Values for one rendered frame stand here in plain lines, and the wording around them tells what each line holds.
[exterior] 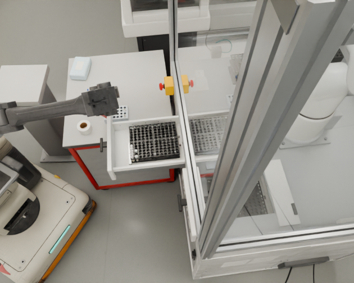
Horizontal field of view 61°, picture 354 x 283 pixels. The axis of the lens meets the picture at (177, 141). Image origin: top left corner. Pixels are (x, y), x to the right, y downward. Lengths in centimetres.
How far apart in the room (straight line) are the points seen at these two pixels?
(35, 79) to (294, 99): 179
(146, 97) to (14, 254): 118
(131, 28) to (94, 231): 136
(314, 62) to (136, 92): 153
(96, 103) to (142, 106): 74
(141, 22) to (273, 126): 164
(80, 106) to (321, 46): 81
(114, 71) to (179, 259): 127
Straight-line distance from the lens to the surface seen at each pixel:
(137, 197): 225
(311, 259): 193
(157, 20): 192
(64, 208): 204
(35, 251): 203
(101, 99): 97
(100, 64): 193
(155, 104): 168
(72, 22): 354
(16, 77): 204
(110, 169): 132
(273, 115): 30
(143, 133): 145
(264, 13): 28
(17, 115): 112
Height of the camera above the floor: 211
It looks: 61 degrees down
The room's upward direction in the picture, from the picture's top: 1 degrees counter-clockwise
